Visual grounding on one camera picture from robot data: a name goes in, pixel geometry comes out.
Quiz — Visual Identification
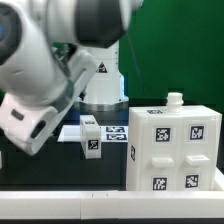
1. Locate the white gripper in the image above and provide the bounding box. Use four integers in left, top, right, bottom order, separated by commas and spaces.
50, 49, 97, 129

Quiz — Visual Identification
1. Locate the white cabinet top block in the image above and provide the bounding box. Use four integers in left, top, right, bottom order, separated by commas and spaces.
80, 115, 101, 159

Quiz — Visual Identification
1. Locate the long white door panel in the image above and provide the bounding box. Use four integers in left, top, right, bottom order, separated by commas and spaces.
140, 118, 180, 191

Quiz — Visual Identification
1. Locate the white cabinet body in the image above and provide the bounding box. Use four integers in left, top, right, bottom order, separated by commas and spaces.
126, 106, 222, 191

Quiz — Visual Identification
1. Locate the short white door panel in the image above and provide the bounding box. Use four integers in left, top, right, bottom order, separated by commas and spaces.
178, 116, 216, 191

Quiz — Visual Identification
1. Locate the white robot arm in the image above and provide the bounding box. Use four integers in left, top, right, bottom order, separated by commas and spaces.
0, 0, 144, 131

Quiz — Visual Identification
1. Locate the white marker base sheet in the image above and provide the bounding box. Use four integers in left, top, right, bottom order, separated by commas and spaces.
58, 125, 128, 143

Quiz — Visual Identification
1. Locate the white threaded knob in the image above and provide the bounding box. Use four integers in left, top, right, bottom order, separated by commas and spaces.
166, 92, 184, 112

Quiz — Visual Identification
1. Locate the white front fence bar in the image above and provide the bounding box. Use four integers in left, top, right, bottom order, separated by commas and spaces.
0, 191, 224, 220

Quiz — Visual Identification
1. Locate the white fence bar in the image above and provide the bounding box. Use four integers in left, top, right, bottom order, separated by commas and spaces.
214, 169, 224, 191
0, 191, 224, 220

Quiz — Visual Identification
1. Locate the white right fence bar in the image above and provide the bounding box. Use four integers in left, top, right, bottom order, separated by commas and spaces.
214, 169, 224, 191

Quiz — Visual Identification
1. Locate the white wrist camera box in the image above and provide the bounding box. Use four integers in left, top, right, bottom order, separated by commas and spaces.
0, 93, 57, 155

